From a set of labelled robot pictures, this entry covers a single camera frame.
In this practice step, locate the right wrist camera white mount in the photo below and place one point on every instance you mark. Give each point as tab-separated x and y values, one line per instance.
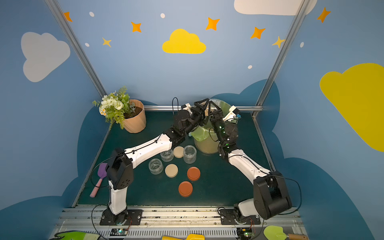
234	114

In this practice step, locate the beige jar lid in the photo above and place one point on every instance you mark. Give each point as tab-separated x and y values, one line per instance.
171	170
179	152

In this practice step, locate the white flowers green plant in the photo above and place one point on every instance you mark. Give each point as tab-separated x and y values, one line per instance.
116	107

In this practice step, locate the green toy spatula wooden handle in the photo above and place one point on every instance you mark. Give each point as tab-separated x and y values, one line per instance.
277	233

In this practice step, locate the aluminium front rail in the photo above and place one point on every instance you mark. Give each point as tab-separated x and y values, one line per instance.
176	222

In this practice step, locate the yellow toy scoop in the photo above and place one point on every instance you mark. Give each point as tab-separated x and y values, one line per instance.
189	237

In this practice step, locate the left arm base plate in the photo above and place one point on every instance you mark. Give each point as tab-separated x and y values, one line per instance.
135	216

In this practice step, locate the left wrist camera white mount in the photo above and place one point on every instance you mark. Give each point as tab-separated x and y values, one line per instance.
187	107

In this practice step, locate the mesh bin green bag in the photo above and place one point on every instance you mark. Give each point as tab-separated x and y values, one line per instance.
205	138

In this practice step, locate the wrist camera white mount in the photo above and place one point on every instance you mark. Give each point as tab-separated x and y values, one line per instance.
234	114
187	107

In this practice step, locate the controller board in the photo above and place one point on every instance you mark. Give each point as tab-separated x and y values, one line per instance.
244	234
119	232

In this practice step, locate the purple pink toy spatula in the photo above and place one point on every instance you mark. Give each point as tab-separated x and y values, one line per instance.
102	173

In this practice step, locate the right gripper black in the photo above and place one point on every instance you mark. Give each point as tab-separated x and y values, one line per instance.
214	117

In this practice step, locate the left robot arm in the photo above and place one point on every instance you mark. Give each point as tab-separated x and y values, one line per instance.
120	169

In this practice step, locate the clear oatmeal jar front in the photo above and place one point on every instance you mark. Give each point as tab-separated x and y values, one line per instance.
156	166

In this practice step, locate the red jar lid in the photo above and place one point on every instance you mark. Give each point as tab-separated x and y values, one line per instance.
185	189
193	174

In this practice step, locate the beige lid oatmeal jar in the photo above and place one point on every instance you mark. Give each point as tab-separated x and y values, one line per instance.
167	156

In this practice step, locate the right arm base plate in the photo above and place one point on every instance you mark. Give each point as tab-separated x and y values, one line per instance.
234	217

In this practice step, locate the right controller board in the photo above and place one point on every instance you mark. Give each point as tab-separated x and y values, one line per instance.
244	234

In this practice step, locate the terracotta flower pot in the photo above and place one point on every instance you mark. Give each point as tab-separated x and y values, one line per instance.
137	123

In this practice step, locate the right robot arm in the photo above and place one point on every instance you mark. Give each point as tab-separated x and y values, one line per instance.
270	193

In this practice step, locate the left controller board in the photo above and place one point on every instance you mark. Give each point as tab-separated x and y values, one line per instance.
119	232

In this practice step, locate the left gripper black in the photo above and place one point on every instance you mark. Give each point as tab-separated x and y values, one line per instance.
195	112

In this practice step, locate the green toy tool left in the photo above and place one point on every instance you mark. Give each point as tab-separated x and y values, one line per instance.
75	235

